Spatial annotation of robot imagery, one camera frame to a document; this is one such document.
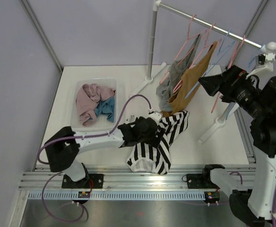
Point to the black white striped tank top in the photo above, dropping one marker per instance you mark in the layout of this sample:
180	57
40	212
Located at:
146	158

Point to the white plastic basket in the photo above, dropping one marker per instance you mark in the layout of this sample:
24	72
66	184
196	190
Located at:
102	123

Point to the white slotted cable duct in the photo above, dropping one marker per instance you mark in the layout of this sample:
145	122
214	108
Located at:
119	195

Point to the aluminium mounting rail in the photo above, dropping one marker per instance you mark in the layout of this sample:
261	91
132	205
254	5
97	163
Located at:
118	178

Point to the mustard brown tank top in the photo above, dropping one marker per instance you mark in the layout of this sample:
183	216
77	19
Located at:
180	100

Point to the mauve pink tank top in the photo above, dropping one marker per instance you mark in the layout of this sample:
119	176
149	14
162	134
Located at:
87	100

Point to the grey tank top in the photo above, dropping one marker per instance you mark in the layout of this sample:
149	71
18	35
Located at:
164	90

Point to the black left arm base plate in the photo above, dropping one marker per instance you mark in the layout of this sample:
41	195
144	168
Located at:
95	181

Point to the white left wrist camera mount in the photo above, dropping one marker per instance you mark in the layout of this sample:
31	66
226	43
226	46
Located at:
155	115

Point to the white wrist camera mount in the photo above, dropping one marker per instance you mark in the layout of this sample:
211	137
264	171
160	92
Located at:
155	115
264	65

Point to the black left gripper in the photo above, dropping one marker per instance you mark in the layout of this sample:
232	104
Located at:
154	140

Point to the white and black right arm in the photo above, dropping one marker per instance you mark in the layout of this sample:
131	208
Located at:
257	206

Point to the grey metal clothes rack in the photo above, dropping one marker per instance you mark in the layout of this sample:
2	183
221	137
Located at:
231	108

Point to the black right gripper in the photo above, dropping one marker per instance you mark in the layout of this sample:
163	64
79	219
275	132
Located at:
231	80

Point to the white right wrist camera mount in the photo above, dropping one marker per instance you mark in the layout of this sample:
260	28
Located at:
264	65

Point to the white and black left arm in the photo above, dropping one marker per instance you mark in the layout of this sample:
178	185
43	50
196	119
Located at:
64	146

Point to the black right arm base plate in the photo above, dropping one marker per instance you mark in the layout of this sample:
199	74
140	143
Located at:
198	181

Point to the teal blue tank top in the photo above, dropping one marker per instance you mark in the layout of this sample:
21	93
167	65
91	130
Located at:
107	108

